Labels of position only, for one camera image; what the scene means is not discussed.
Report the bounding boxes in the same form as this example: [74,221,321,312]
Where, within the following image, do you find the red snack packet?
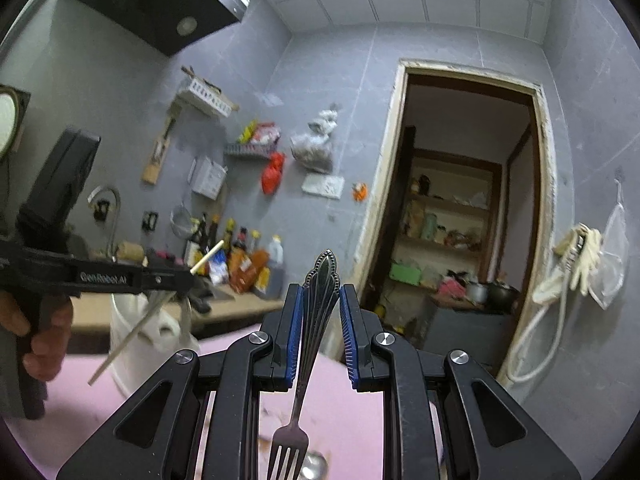
[252,122,281,146]

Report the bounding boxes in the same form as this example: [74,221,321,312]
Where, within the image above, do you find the white hose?
[507,260,574,384]

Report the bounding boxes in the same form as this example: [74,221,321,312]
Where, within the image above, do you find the pale door frame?
[357,59,559,382]

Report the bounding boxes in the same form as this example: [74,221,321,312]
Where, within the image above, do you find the brown sponge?
[118,241,146,264]

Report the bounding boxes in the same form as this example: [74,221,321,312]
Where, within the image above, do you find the white wall switch panel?
[301,173,346,200]

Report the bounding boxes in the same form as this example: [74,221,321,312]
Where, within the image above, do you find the white wall box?
[191,155,229,199]

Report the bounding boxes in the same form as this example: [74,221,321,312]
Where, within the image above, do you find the dark pot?
[484,282,521,311]

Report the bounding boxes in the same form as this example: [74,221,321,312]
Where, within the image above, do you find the grey wall rack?
[223,142,281,160]

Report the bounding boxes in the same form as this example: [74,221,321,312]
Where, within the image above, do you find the green box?
[388,262,424,286]

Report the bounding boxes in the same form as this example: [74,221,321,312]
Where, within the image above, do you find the chrome faucet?
[88,185,123,261]

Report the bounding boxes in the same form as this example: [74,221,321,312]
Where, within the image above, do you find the wooden knife holder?
[141,104,184,185]

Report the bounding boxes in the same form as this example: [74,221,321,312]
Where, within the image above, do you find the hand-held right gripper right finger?
[339,284,583,480]

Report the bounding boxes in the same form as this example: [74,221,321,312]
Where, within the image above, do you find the cream rubber gloves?
[532,223,606,305]

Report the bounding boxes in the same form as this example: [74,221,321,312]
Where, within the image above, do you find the blue and white packet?
[207,249,229,284]

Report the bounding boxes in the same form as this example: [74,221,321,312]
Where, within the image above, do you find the white mesh bag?
[589,179,630,310]

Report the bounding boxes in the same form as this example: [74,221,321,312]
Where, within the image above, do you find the metal strainer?
[170,203,196,239]

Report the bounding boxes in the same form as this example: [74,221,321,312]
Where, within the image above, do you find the pink cloth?
[437,277,469,299]

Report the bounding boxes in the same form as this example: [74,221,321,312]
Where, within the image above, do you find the person's left hand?
[0,290,75,381]

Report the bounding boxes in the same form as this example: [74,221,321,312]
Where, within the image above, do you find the red plastic bag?
[261,152,286,195]

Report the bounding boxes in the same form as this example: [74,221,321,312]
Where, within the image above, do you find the grey cabinet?
[419,294,516,377]

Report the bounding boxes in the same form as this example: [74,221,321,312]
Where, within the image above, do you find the ornate silver fork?
[264,248,342,480]

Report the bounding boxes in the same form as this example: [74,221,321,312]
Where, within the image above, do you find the wooden shelf unit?
[394,149,504,287]

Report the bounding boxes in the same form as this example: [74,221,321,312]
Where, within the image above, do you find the white plastic utensil holder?
[109,287,201,401]

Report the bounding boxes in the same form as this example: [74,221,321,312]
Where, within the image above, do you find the wooden chopstick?
[88,240,224,386]

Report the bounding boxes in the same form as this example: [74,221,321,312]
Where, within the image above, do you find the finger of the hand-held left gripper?
[176,282,237,315]
[142,265,194,294]

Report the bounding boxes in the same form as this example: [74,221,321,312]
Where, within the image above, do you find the orange packet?
[227,252,271,294]

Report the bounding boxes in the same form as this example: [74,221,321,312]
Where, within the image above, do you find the pink tablecloth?
[10,340,447,480]

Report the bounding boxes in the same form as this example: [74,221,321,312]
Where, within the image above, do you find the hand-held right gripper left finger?
[55,284,305,480]

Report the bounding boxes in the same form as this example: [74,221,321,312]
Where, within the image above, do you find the silver spoon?
[299,452,329,480]

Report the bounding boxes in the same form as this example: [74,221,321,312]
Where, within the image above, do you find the clear bag of dried goods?
[289,108,341,174]

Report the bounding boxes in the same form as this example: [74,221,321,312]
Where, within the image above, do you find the black framed round vent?
[0,85,32,159]

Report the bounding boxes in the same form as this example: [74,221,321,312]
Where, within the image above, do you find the white wall basket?
[177,77,240,119]

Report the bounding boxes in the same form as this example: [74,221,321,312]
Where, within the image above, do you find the black range hood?
[59,0,251,59]

